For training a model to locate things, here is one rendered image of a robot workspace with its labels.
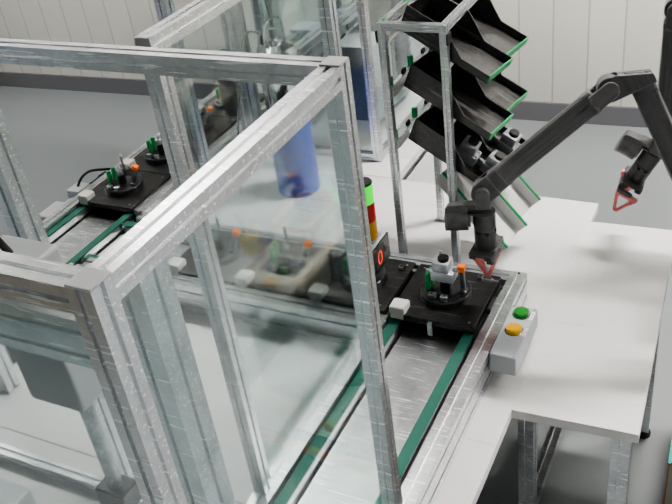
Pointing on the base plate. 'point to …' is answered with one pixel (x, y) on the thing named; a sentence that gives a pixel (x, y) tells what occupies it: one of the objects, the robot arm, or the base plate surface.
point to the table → (601, 335)
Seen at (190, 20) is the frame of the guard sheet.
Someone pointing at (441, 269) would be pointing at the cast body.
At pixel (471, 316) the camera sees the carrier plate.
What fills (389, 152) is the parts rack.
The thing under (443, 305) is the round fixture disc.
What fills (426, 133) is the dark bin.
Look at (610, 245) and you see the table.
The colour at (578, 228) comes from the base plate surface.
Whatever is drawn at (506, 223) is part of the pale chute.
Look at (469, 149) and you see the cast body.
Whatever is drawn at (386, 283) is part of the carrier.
